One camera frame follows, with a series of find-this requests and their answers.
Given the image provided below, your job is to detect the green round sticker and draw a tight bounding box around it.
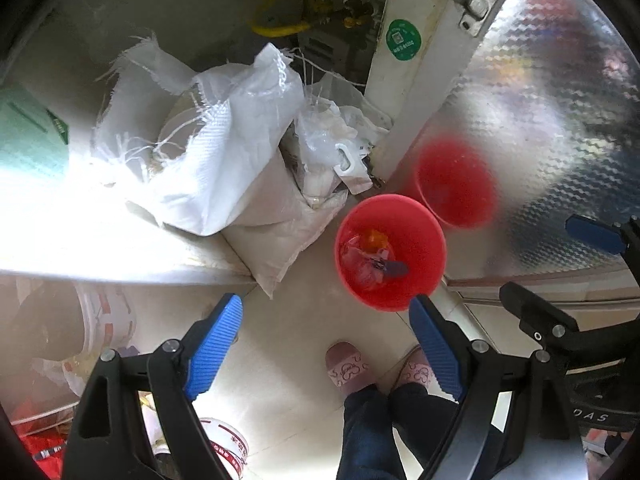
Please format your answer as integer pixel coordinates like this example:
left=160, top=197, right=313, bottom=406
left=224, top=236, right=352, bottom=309
left=386, top=19, right=424, bottom=61

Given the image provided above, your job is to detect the pink slipper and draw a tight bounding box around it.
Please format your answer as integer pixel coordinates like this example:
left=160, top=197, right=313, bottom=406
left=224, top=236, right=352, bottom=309
left=325, top=341, right=381, bottom=401
left=396, top=346, right=434, bottom=387

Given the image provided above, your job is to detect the white woven sack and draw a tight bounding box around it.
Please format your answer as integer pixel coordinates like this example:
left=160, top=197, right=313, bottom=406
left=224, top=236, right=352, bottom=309
left=92, top=34, right=306, bottom=237

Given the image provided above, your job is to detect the person's left leg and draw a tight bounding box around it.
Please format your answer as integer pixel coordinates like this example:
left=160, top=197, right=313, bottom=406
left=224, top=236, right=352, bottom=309
left=336, top=385, right=406, bottom=480

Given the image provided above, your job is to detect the red plastic bag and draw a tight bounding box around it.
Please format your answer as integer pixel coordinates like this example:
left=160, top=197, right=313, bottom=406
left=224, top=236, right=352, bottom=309
left=15, top=430, right=72, bottom=480

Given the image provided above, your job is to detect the red plastic bucket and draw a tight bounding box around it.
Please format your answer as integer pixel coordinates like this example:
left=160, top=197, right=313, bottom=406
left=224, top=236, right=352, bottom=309
left=334, top=195, right=447, bottom=313

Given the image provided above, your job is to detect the yellow gas hose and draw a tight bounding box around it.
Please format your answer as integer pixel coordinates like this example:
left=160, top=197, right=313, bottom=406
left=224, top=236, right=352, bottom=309
left=250, top=0, right=312, bottom=39

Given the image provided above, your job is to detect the green cardboard box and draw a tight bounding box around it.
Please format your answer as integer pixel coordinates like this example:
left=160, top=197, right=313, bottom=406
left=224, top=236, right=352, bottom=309
left=0, top=85, right=71, bottom=177

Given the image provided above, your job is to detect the silver textured cabinet door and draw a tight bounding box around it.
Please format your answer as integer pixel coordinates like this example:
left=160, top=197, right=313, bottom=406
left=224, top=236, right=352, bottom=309
left=385, top=0, right=640, bottom=306

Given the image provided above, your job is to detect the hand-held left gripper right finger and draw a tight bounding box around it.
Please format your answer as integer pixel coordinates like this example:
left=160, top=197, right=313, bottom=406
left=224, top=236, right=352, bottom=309
left=409, top=295, right=588, bottom=480

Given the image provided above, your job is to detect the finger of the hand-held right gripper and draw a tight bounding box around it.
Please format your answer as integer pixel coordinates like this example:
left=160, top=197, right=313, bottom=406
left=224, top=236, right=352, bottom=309
left=500, top=282, right=640, bottom=358
left=565, top=214, right=640, bottom=281

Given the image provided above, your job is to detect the pink plastic packet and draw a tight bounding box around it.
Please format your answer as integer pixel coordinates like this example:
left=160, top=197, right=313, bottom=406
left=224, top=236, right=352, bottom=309
left=344, top=247, right=410, bottom=287

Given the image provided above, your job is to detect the paper noodle bowl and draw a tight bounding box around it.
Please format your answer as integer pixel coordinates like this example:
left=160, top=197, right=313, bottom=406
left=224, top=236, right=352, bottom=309
left=152, top=415, right=251, bottom=480

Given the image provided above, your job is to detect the white rice bag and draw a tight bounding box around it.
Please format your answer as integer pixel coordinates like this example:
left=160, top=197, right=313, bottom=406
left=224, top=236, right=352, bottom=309
left=222, top=150, right=351, bottom=302

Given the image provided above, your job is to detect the clear crumpled plastic bag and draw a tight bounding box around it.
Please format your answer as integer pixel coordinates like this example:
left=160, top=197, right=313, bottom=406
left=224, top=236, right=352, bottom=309
left=294, top=72, right=393, bottom=196

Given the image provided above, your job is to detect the metal cabinet hinge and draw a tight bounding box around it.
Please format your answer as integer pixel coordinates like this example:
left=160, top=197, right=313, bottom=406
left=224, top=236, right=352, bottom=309
left=446, top=0, right=502, bottom=37

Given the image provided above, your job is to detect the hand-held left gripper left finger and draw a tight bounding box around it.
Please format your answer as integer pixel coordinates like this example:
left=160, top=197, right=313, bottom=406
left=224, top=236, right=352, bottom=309
left=62, top=293, right=244, bottom=480

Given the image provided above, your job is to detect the white plastic pail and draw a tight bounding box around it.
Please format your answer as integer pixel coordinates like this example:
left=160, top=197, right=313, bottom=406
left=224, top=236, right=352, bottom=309
left=75, top=282, right=139, bottom=362

